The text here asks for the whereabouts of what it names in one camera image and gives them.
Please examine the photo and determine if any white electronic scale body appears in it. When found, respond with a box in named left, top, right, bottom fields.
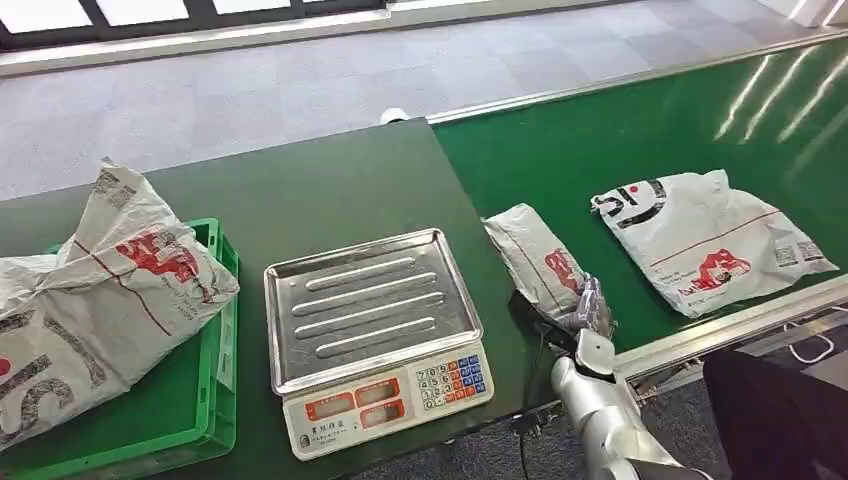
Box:
left=281, top=337, right=496, bottom=462

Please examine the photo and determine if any steel scale pan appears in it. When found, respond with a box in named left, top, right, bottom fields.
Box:
left=263, top=228, right=484, bottom=397

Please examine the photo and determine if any green plastic crate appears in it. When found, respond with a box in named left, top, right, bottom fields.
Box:
left=0, top=217, right=240, bottom=480

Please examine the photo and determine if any white cable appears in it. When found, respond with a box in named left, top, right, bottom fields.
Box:
left=784, top=305, right=848, bottom=366

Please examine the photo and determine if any green conveyor belt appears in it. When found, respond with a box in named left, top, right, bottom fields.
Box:
left=433, top=36, right=848, bottom=354

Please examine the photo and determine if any black window frame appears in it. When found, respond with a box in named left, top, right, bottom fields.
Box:
left=0, top=0, right=389, bottom=52

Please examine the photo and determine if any metal conveyor side rail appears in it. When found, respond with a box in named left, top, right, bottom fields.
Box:
left=427, top=26, right=848, bottom=126
left=612, top=274, right=848, bottom=383

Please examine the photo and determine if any large grey parcel bag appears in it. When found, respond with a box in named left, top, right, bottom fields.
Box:
left=0, top=158, right=241, bottom=453

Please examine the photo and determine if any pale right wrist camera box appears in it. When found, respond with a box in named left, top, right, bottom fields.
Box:
left=573, top=329, right=618, bottom=380

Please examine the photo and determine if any wide white parcel bag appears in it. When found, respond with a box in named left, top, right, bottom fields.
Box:
left=590, top=169, right=840, bottom=320

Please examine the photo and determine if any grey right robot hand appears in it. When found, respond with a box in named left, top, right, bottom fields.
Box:
left=563, top=273, right=615, bottom=339

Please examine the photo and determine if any small grey parcel bag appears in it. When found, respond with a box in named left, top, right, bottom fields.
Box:
left=483, top=203, right=599, bottom=327

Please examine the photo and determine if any person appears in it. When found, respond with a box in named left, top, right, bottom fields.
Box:
left=703, top=351, right=848, bottom=480

